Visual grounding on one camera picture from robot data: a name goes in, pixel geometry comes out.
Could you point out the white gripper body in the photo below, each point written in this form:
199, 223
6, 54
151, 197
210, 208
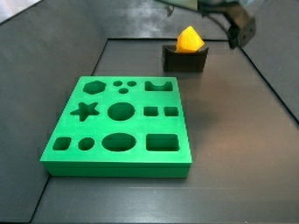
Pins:
242, 29

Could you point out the yellow three prong object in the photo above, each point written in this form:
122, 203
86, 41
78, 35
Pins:
190, 41

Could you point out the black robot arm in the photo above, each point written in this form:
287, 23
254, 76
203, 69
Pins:
215, 10

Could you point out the black curved fixture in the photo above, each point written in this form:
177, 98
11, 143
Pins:
183, 61

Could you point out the green shape sorter block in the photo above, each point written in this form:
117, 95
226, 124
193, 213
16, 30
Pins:
122, 129

